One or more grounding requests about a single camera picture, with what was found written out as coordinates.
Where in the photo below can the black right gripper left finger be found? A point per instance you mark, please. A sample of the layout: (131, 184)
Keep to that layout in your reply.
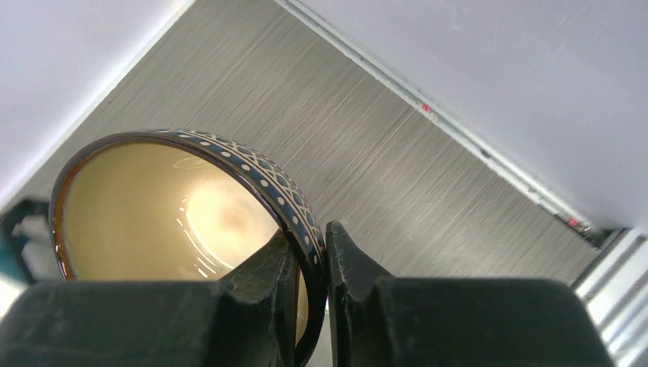
(247, 318)

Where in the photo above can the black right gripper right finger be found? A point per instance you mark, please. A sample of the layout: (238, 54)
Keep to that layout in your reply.
(378, 319)

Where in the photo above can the black patterned rim bowl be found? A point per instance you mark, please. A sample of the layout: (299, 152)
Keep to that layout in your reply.
(177, 204)

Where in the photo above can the teal bowl white base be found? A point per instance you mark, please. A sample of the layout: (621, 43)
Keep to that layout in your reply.
(13, 264)

